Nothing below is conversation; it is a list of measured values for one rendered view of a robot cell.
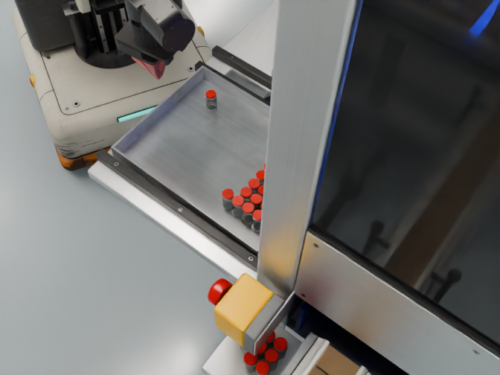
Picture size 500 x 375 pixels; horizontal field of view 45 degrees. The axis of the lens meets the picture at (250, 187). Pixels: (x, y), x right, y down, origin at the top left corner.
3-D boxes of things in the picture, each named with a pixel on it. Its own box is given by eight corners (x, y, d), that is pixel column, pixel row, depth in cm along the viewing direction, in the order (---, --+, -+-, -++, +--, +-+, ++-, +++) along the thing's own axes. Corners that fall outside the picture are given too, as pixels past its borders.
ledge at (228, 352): (320, 359, 96) (321, 356, 94) (272, 427, 90) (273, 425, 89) (251, 308, 100) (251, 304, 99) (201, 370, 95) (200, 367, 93)
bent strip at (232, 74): (286, 101, 122) (288, 82, 117) (277, 110, 120) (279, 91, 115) (231, 69, 126) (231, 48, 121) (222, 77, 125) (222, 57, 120)
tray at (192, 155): (340, 162, 114) (343, 151, 111) (257, 260, 103) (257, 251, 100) (203, 77, 124) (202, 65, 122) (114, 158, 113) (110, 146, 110)
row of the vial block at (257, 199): (307, 161, 114) (309, 147, 110) (248, 228, 106) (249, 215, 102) (297, 155, 114) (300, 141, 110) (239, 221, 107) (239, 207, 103)
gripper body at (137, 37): (167, 68, 96) (161, 36, 90) (115, 45, 99) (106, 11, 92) (189, 42, 99) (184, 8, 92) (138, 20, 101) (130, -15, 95)
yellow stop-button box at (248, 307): (282, 317, 89) (286, 299, 83) (253, 356, 86) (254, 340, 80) (242, 288, 92) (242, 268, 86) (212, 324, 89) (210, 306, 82)
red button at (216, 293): (241, 296, 89) (242, 286, 86) (225, 317, 88) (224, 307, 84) (221, 282, 90) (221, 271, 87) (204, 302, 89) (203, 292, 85)
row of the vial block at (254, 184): (297, 155, 114) (300, 141, 110) (239, 221, 107) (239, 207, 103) (288, 149, 115) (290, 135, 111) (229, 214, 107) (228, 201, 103)
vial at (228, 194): (236, 205, 108) (236, 192, 104) (228, 213, 107) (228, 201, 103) (227, 199, 109) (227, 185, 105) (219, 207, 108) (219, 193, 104)
